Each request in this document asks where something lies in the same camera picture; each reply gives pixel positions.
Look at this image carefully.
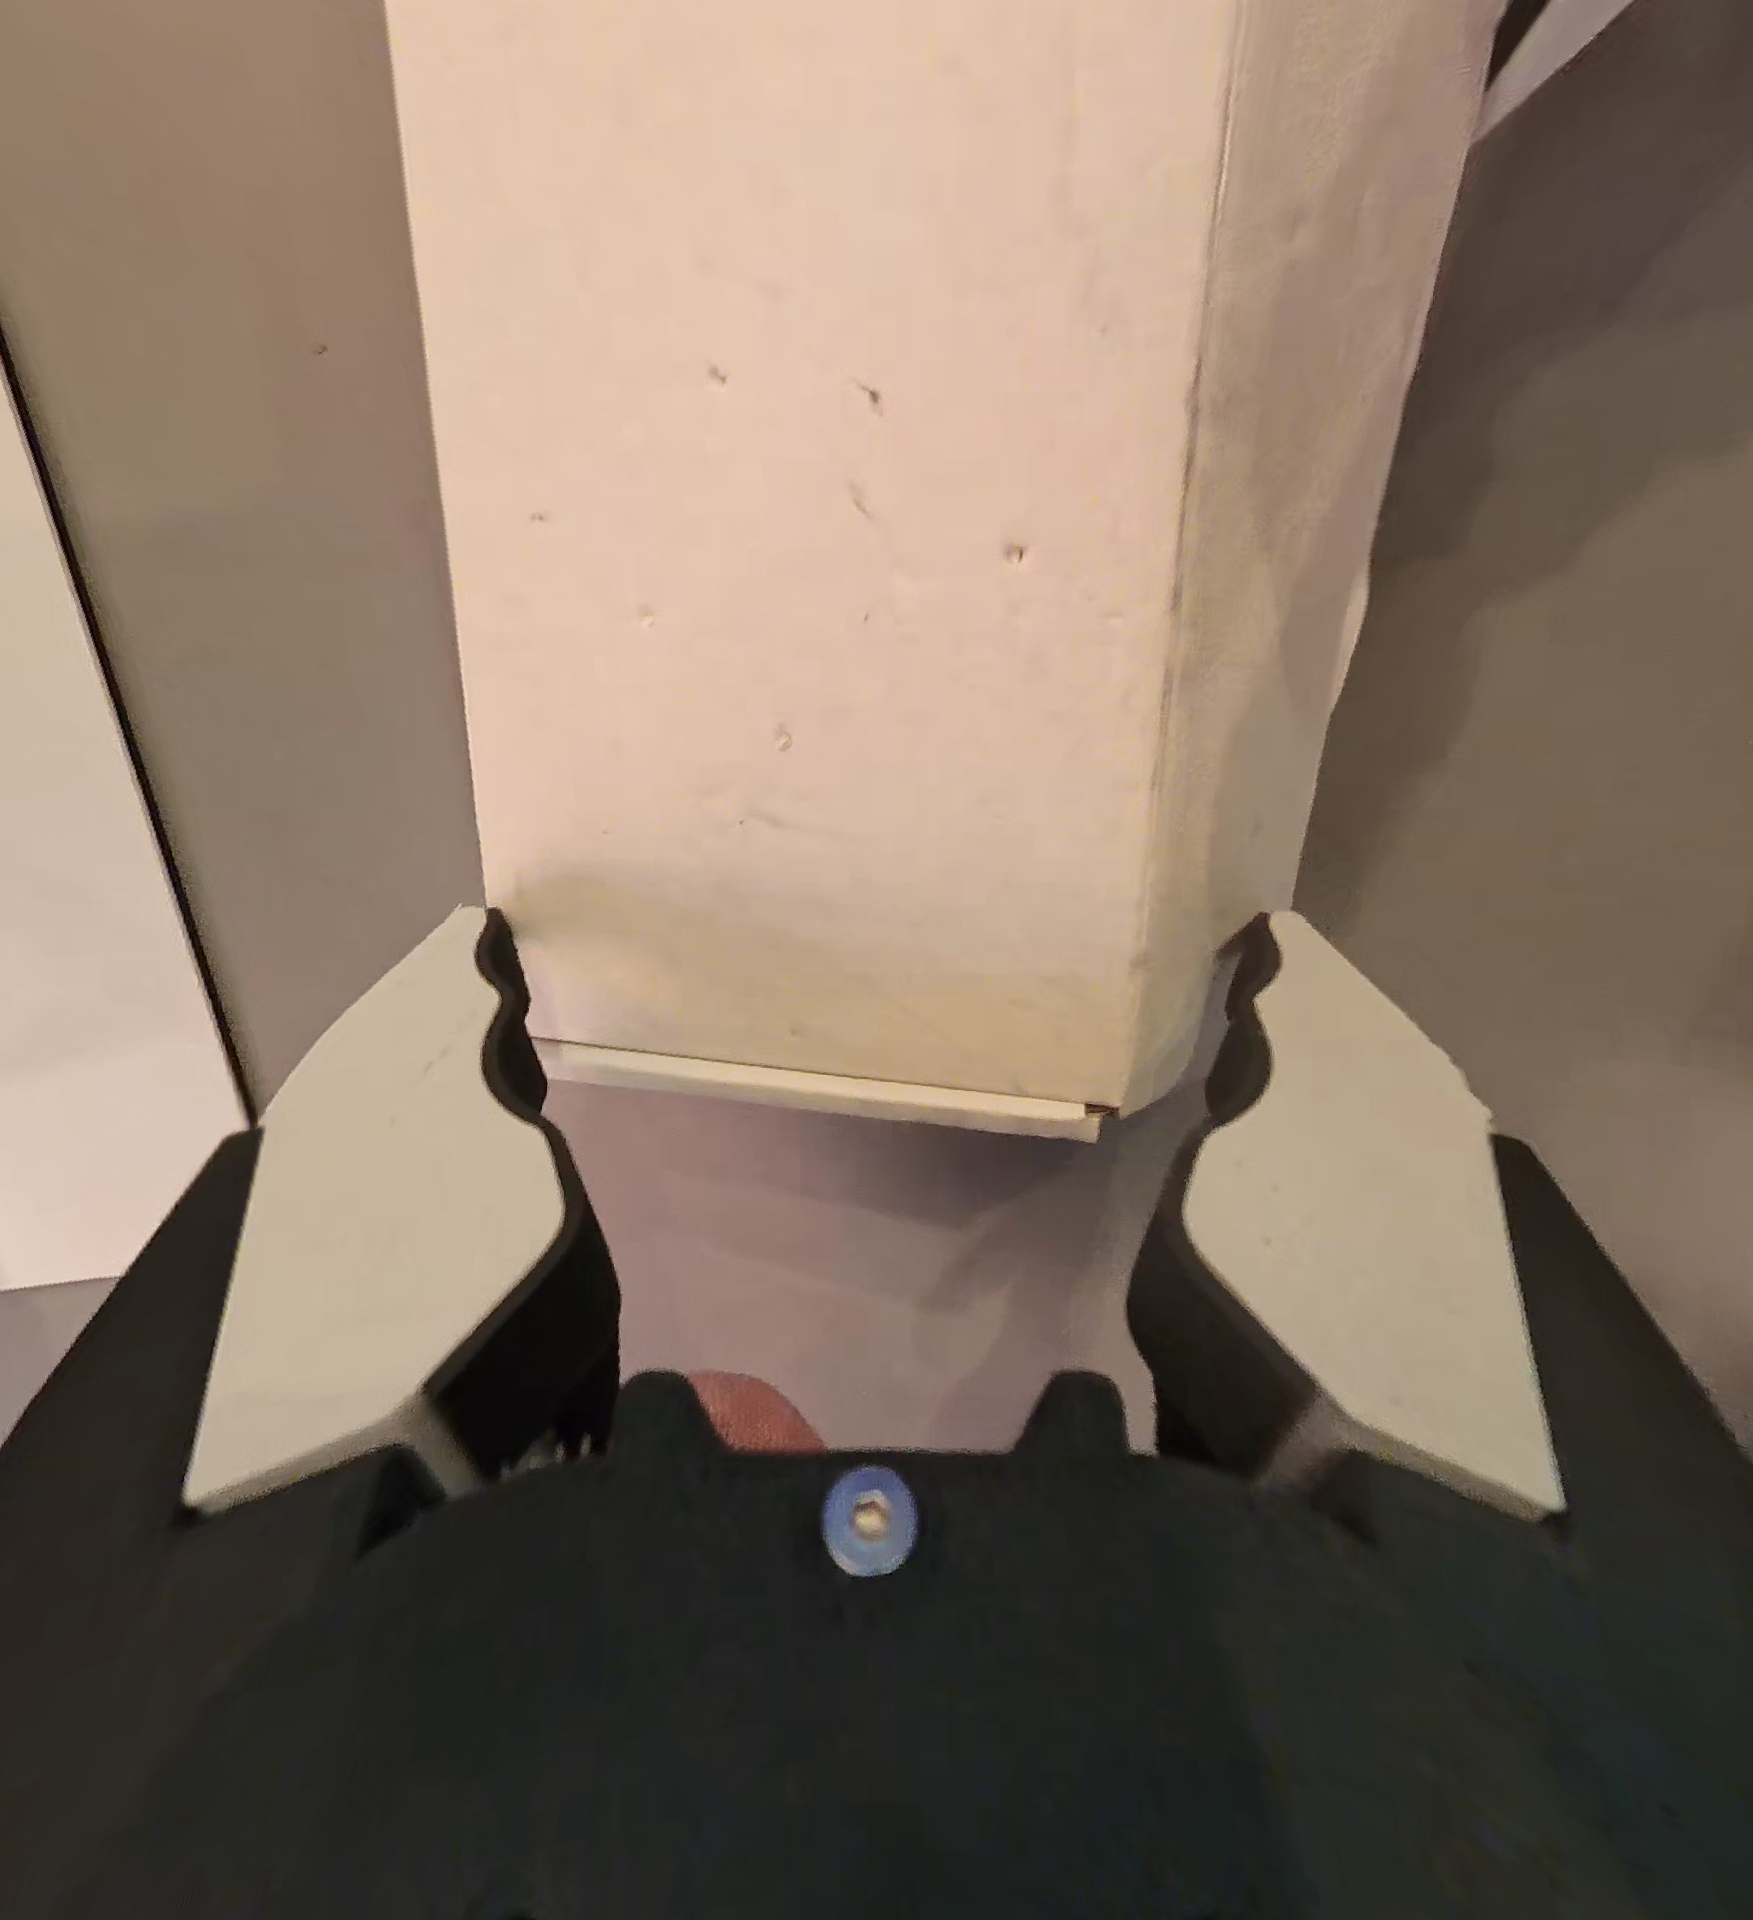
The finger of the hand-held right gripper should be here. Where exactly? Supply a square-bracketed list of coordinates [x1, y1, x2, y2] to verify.
[1478, 0, 1626, 129]

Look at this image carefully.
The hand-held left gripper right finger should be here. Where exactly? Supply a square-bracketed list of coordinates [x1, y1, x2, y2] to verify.
[1128, 907, 1566, 1519]

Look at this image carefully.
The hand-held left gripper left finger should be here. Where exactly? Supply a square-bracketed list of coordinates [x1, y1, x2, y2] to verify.
[181, 903, 621, 1514]

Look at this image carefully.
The person's left hand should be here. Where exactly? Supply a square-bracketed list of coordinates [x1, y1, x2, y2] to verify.
[694, 1368, 828, 1454]

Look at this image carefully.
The white cardboard box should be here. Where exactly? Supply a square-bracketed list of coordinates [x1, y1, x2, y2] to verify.
[383, 0, 1509, 1145]

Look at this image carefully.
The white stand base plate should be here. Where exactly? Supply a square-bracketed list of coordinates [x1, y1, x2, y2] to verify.
[0, 210, 256, 1306]

